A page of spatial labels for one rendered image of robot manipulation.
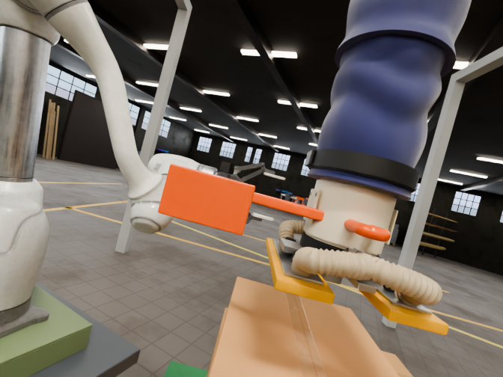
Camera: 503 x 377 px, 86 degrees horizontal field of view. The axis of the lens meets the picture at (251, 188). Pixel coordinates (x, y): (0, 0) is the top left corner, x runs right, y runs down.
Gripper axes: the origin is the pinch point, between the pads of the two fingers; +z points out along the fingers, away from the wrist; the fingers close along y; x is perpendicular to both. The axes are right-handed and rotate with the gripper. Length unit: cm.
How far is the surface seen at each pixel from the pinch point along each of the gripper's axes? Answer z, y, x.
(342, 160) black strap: 7.0, -11.4, 35.0
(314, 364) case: 13.2, 29.4, 32.5
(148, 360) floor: -43, 124, -82
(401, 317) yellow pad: 20.4, 11.8, 43.2
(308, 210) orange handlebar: 4.0, -0.4, 31.5
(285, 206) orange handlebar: -0.7, -0.1, 31.5
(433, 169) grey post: 197, -76, -241
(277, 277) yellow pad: -0.4, 11.1, 42.5
